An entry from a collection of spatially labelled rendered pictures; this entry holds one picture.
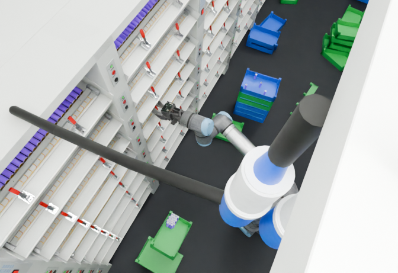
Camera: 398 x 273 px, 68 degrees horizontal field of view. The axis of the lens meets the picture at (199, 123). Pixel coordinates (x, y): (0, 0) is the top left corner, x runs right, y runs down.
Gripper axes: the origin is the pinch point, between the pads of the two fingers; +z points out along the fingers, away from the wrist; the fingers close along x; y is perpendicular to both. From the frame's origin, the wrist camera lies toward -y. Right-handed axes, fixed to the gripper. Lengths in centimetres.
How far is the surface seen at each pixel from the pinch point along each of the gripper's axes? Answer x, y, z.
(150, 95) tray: 0.8, 14.4, -2.7
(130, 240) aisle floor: 68, -102, 10
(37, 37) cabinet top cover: 30, 80, 0
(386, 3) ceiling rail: 47, 125, -83
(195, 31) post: -42.6, 23.0, -7.7
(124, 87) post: 20, 50, -13
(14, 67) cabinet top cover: 42, 80, -1
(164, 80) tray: -11.3, 13.7, -3.8
